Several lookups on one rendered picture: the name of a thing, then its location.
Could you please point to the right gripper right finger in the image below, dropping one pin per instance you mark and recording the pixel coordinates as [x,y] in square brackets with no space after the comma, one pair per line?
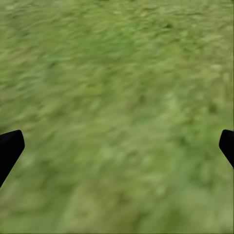
[226,144]

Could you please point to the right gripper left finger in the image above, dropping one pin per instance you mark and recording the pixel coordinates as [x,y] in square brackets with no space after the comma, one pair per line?
[11,146]

